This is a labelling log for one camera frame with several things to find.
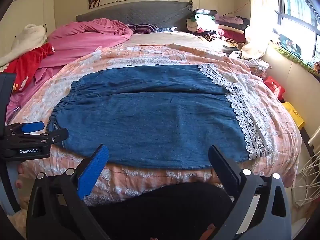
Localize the dark green bag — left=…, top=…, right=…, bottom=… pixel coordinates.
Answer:
left=278, top=33, right=303, bottom=58

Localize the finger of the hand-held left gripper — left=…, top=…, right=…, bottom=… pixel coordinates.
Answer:
left=5, top=121, right=45, bottom=137
left=5, top=127, right=69, bottom=151

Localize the striped pillow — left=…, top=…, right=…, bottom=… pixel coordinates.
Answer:
left=126, top=23, right=160, bottom=34

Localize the white curtain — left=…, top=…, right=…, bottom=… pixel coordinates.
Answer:
left=241, top=0, right=281, bottom=60

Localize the red floral cloth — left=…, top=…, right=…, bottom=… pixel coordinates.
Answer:
left=4, top=42, right=55, bottom=93

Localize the green windowsill mat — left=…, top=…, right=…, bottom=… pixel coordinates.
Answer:
left=271, top=42, right=320, bottom=76

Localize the blue denim pants lace trim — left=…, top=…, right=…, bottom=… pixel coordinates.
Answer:
left=49, top=64, right=277, bottom=170

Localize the pile of folded clothes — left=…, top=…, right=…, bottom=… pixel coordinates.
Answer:
left=186, top=9, right=251, bottom=48

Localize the grey striped cloth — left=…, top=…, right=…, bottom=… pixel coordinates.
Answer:
left=244, top=58, right=271, bottom=71

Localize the yellow box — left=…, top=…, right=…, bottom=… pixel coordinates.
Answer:
left=281, top=102, right=306, bottom=129

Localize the white wardrobe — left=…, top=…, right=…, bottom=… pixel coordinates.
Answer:
left=0, top=0, right=56, bottom=63

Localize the cream bed sheet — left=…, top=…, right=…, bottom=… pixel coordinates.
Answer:
left=130, top=31, right=225, bottom=53

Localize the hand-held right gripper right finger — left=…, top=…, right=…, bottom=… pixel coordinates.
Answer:
left=208, top=145, right=293, bottom=240

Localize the grey quilted headboard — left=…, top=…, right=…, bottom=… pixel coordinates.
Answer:
left=76, top=0, right=194, bottom=33

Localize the black framed window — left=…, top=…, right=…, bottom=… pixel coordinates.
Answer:
left=274, top=0, right=320, bottom=63

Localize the red box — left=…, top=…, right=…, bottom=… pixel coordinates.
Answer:
left=263, top=76, right=286, bottom=101

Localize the person's dark clothing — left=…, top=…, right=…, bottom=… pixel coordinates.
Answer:
left=87, top=182, right=236, bottom=240

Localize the white wire rack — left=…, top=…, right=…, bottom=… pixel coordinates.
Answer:
left=291, top=152, right=320, bottom=208

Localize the orange bear print blanket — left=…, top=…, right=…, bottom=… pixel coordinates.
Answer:
left=11, top=44, right=303, bottom=207

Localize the white plush blanket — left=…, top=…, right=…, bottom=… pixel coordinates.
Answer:
left=0, top=24, right=48, bottom=68

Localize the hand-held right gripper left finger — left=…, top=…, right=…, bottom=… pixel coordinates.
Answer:
left=26, top=144, right=110, bottom=240

